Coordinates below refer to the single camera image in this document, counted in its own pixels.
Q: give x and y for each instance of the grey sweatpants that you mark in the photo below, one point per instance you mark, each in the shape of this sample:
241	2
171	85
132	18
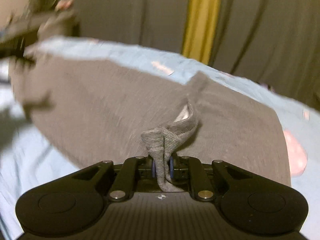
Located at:
92	110

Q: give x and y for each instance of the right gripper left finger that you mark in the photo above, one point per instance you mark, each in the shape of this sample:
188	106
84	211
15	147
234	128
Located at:
136	174

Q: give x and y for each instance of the yellow curtain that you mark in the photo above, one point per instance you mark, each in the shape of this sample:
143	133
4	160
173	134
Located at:
202	18

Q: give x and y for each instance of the grey curtain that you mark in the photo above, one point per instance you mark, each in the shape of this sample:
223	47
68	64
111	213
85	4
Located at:
275	42

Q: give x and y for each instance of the light blue mushroom bedsheet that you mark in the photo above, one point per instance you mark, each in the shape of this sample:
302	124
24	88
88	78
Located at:
28	159

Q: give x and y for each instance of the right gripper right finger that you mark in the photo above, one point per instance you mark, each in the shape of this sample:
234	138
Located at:
189	172

